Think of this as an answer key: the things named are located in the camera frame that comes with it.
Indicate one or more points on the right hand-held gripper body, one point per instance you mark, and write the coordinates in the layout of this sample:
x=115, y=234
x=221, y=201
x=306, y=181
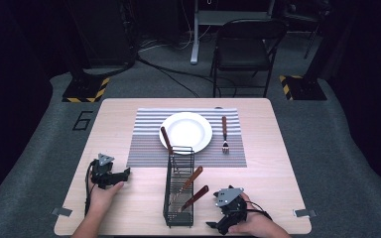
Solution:
x=231, y=205

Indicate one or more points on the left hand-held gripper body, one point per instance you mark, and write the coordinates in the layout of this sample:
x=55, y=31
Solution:
x=101, y=168

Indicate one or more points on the person's left hand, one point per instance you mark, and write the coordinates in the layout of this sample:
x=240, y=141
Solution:
x=103, y=197

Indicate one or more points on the person's right hand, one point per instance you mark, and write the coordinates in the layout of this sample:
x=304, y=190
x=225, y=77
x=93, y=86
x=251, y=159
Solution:
x=253, y=221

